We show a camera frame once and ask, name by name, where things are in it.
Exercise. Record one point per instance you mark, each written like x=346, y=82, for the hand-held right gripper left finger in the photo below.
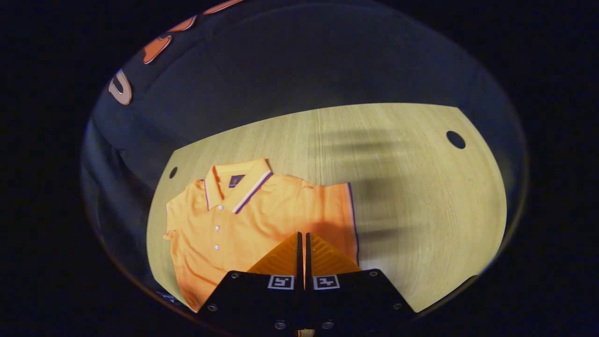
x=252, y=295

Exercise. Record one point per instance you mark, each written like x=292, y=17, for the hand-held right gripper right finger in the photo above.
x=355, y=295

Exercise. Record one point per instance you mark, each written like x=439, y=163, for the orange polo T-shirt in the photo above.
x=262, y=220

